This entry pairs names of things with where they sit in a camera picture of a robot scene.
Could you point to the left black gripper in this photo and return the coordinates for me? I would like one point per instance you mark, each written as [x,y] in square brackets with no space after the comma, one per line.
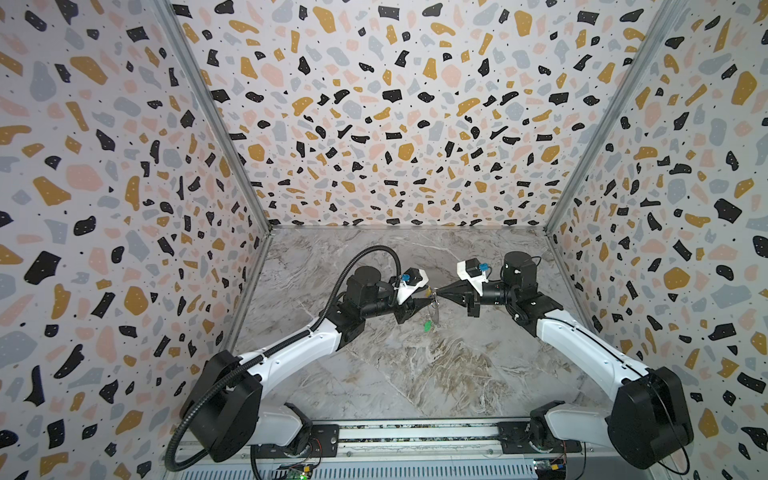
[411,306]

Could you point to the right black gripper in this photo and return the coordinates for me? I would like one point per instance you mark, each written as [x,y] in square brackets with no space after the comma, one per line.
[471,297]

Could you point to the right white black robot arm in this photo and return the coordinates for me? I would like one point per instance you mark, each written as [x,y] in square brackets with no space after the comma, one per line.
[648,419]

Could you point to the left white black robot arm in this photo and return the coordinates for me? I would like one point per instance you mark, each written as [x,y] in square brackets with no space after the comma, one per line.
[226,411]

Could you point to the left green circuit board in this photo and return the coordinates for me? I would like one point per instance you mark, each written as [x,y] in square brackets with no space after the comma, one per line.
[299,472]

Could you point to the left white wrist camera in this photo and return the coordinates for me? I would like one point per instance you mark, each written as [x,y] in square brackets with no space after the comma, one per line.
[412,276]

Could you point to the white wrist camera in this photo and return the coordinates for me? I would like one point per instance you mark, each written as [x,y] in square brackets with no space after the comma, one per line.
[474,272]
[412,276]

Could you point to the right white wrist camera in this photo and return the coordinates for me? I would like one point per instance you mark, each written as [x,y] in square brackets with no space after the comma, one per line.
[474,272]

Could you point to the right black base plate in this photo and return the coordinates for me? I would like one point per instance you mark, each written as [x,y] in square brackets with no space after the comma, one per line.
[522,438]

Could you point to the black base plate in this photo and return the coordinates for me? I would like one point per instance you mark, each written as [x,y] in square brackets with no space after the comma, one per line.
[522,438]
[319,440]

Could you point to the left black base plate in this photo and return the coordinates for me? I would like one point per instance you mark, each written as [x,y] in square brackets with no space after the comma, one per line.
[319,440]

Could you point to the white slotted cable duct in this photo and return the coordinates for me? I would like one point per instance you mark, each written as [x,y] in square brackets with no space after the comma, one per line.
[420,469]

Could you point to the right circuit board with wires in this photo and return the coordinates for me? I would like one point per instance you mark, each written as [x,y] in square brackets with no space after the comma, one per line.
[550,469]

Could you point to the aluminium mounting rail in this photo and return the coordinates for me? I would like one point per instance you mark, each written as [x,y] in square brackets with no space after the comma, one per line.
[380,439]

